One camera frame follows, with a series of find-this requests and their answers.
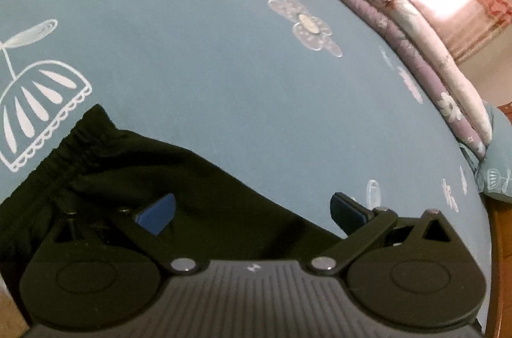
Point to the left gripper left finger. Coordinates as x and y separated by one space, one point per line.
141 228

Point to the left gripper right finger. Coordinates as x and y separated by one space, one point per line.
364 229

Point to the black drawstring pants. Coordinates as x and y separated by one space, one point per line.
56 259

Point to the teal pillow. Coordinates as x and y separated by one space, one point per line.
492 173

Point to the wooden headboard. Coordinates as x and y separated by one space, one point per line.
499 315

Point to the teal patterned bed sheet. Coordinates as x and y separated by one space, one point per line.
297 99

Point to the pink purple folded quilt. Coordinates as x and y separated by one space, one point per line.
425 55

